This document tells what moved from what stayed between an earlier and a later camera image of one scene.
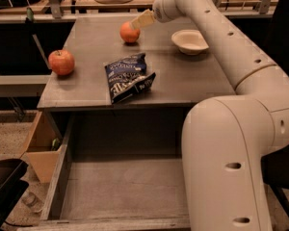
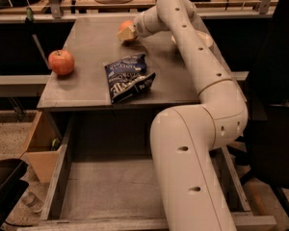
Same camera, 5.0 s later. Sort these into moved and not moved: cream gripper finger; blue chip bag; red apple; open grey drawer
Moved: cream gripper finger
Not moved: red apple; blue chip bag; open grey drawer
